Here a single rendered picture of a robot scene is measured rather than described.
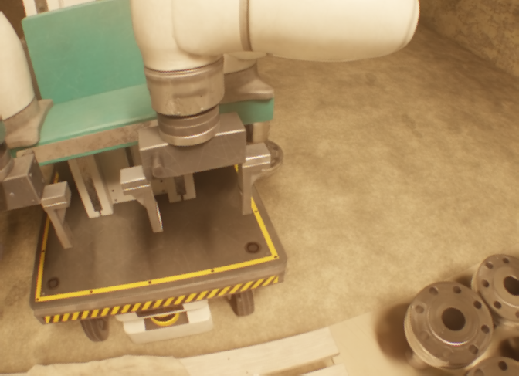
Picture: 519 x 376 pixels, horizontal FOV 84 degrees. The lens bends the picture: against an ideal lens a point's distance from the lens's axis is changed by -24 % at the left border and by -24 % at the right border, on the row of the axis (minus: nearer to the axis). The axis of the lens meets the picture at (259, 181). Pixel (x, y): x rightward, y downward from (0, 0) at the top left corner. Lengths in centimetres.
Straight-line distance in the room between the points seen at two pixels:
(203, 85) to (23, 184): 26
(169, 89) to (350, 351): 95
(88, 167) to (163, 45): 68
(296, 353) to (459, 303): 47
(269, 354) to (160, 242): 42
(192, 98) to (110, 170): 69
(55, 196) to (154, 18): 27
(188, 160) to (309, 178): 123
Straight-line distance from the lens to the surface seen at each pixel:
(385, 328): 121
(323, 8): 32
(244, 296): 105
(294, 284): 126
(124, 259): 96
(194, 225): 100
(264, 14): 32
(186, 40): 34
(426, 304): 100
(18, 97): 73
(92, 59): 81
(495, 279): 117
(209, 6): 33
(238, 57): 65
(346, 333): 117
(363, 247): 140
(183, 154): 44
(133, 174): 48
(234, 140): 44
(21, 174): 47
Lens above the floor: 104
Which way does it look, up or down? 40 degrees down
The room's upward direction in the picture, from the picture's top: 1 degrees clockwise
